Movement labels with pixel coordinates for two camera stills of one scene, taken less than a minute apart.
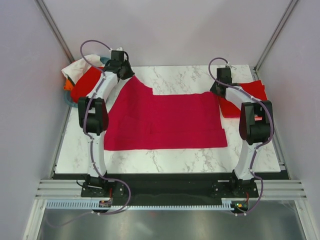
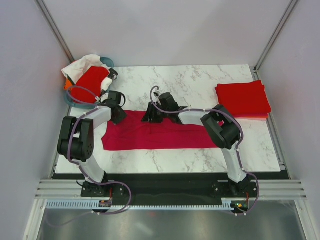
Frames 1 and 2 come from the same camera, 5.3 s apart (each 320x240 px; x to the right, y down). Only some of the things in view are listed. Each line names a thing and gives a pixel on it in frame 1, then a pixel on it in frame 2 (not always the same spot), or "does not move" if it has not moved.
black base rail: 169,188 does not move
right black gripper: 213,89 to 148,117
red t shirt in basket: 86,83 does not move
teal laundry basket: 104,60 does not move
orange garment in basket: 68,86 does not move
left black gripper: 131,73 to 123,115
